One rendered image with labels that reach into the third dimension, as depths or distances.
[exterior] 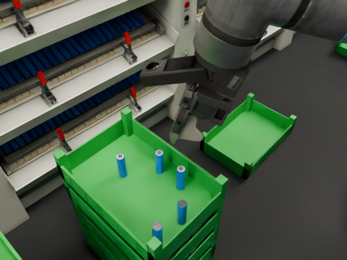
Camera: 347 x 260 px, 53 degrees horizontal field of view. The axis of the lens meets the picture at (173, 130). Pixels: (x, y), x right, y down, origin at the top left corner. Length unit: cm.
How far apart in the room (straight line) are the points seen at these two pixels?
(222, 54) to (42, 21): 49
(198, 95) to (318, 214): 72
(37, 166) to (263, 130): 79
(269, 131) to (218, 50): 89
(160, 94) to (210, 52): 75
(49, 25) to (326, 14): 59
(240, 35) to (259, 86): 108
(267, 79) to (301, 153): 42
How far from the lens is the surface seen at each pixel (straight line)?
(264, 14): 47
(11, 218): 114
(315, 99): 156
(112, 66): 104
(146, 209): 73
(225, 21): 48
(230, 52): 50
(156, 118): 133
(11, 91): 96
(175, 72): 56
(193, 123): 61
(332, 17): 50
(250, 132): 134
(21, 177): 108
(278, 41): 179
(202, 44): 51
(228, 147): 127
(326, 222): 118
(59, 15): 89
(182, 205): 66
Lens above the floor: 95
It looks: 46 degrees down
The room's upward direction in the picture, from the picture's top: straight up
